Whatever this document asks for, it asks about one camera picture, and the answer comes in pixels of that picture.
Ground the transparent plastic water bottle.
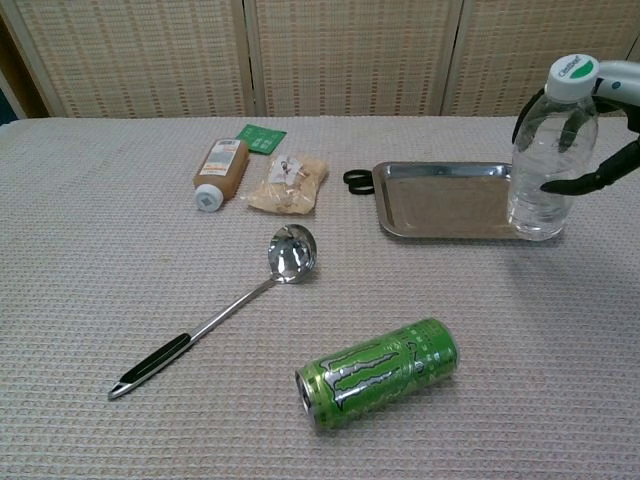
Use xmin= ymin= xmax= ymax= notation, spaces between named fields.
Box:
xmin=507 ymin=53 xmax=601 ymax=242

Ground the steel ladle with black handle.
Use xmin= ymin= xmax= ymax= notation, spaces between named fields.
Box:
xmin=107 ymin=223 xmax=318 ymax=401

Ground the green paper sachet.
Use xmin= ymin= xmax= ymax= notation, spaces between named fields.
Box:
xmin=234 ymin=123 xmax=288 ymax=156

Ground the brown sauce bottle white cap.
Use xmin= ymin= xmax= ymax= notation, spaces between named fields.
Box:
xmin=193 ymin=138 xmax=251 ymax=212

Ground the beige woven tablecloth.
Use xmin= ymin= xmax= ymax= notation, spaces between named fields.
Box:
xmin=0 ymin=115 xmax=640 ymax=480

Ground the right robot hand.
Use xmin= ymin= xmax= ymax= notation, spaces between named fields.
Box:
xmin=511 ymin=60 xmax=640 ymax=197

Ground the rectangular stainless steel tray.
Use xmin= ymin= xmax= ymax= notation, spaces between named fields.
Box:
xmin=371 ymin=160 xmax=521 ymax=240

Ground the black binder clip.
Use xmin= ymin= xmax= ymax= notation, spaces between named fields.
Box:
xmin=342 ymin=169 xmax=375 ymax=197

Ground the woven bamboo folding screen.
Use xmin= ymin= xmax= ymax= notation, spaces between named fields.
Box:
xmin=0 ymin=0 xmax=640 ymax=120

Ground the clear bag of beige snacks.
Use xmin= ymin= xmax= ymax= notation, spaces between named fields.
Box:
xmin=245 ymin=153 xmax=331 ymax=217

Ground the green energy drink can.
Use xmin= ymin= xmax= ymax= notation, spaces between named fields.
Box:
xmin=294 ymin=317 xmax=460 ymax=434

